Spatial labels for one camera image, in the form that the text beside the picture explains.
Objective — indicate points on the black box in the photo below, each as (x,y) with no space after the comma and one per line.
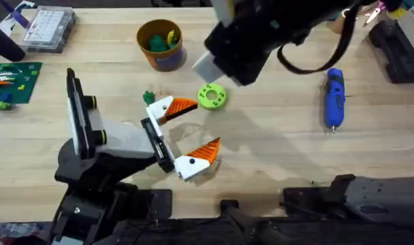
(397,58)

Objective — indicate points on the black rail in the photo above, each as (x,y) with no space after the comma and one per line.
(193,234)

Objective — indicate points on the green vegetable toy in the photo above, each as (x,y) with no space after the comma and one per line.
(148,97)

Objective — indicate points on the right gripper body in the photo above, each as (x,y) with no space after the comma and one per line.
(244,47)

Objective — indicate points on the wrist upright plate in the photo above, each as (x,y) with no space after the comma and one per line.
(222,12)
(76,112)

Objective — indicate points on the blue electric screwdriver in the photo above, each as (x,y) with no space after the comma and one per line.
(334,98)

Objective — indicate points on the green board with blocks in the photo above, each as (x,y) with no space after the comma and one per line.
(16,81)

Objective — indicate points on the orange tub with toys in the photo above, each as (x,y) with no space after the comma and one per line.
(166,61)

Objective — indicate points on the clear plastic parts box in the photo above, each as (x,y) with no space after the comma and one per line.
(48,27)

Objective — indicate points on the green disc with holes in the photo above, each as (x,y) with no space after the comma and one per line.
(203,98)

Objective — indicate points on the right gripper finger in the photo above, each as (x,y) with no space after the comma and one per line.
(207,67)
(235,81)

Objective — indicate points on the right wrist upright plate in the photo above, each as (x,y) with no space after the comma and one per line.
(222,12)

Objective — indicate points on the left wrist upright plate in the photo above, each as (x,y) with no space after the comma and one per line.
(76,112)

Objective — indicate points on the dark cylinder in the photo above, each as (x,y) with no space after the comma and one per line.
(4,44)

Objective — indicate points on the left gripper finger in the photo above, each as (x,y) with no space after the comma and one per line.
(159,110)
(193,166)

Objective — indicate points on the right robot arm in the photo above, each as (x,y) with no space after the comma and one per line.
(380,200)

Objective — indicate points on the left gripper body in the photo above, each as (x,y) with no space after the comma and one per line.
(125,139)

